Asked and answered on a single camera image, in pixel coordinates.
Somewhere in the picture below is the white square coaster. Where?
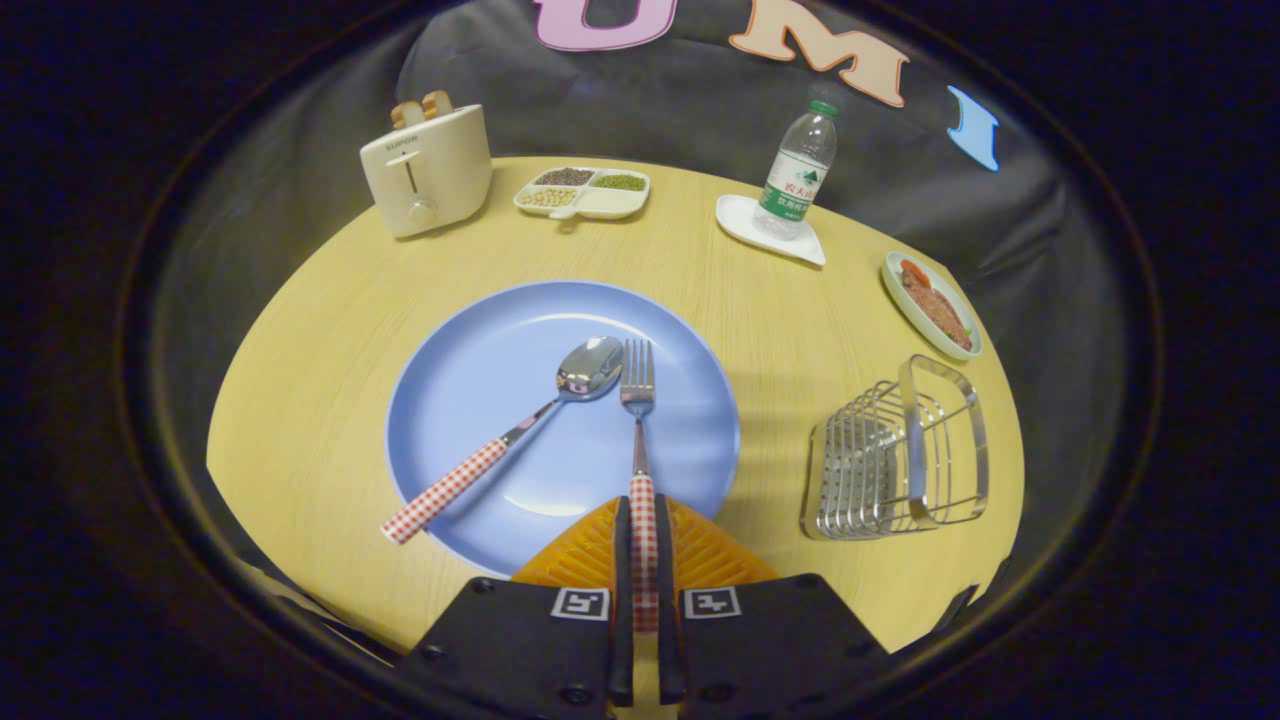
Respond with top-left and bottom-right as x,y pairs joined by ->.
715,194 -> 828,267

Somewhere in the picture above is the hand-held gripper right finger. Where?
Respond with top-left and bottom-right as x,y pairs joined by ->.
655,494 -> 891,720

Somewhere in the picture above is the oval dish with meat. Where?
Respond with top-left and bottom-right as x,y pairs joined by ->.
881,250 -> 984,362

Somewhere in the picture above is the fork with checkered handle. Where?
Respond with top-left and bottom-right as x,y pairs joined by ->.
619,338 -> 661,633

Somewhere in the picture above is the white divided tray of beans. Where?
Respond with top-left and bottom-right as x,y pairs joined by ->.
513,166 -> 652,222

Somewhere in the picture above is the clear plastic water bottle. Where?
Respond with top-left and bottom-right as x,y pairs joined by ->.
752,99 -> 840,241

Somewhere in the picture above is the blue round plate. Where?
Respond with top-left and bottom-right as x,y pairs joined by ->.
386,280 -> 742,578

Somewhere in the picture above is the cream toaster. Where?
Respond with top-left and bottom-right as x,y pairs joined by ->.
359,104 -> 494,239

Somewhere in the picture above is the metal wire dish rack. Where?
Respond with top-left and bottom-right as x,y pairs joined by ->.
799,354 -> 991,542

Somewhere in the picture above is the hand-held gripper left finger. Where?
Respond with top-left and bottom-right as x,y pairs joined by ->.
398,495 -> 635,720

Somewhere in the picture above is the spoon with checkered handle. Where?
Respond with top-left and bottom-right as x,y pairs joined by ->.
380,336 -> 625,546

